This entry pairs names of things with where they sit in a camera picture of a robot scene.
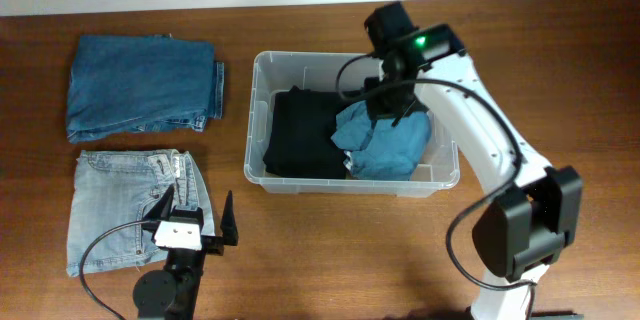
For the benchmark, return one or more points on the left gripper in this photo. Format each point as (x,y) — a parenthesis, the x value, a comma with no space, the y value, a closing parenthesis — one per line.
(211,245)

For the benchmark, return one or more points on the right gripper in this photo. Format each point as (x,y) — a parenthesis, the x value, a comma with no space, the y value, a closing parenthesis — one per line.
(376,106)

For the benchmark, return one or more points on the blue shirt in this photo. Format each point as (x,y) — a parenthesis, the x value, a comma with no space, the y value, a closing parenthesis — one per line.
(381,149)

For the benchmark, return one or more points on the clear plastic storage bin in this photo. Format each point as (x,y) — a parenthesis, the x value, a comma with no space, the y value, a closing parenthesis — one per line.
(278,71)

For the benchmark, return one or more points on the light blue jeans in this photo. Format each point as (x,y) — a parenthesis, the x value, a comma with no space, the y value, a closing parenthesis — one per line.
(112,188)

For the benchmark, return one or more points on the large black garment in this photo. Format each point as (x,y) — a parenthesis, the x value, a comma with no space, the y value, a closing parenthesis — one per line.
(300,144)

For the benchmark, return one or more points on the dark blue jeans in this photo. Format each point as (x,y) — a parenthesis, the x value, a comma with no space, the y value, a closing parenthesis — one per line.
(141,84)

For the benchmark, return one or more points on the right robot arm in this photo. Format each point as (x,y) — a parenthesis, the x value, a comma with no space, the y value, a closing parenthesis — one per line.
(530,209)

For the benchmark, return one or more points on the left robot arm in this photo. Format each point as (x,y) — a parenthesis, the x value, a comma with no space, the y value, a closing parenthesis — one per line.
(171,292)

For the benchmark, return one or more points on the left white camera box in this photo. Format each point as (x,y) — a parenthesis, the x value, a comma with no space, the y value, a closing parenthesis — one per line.
(178,235)

